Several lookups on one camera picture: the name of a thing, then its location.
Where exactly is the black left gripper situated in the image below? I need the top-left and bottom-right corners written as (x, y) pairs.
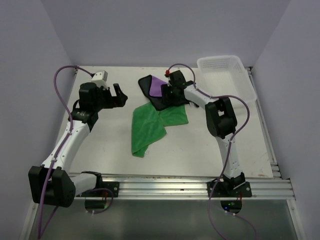
top-left (93, 83), bottom-right (127, 112)

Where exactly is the black and purple towel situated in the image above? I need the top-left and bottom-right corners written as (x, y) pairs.
top-left (138, 75), bottom-right (181, 111)

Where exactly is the green microfiber towel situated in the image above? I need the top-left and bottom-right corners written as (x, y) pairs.
top-left (131, 102), bottom-right (189, 158)

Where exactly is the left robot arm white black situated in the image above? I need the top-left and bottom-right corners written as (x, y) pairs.
top-left (28, 82), bottom-right (128, 208)

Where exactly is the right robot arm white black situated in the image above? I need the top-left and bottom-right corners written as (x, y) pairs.
top-left (161, 70), bottom-right (246, 197)

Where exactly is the white plastic basket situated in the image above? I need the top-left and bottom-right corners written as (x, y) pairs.
top-left (196, 55), bottom-right (257, 108)

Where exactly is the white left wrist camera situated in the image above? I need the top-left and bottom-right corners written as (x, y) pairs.
top-left (91, 70), bottom-right (108, 88)

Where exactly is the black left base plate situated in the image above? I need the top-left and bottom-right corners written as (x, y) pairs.
top-left (99, 181), bottom-right (120, 198)

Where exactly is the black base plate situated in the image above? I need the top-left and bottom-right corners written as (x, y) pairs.
top-left (206, 179), bottom-right (253, 198)
top-left (99, 181), bottom-right (120, 198)

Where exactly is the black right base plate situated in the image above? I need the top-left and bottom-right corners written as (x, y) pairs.
top-left (206, 179), bottom-right (253, 198)

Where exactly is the aluminium mounting rail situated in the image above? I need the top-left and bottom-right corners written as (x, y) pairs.
top-left (102, 175), bottom-right (295, 200)

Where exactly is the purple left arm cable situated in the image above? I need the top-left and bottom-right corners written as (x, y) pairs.
top-left (37, 65), bottom-right (97, 240)

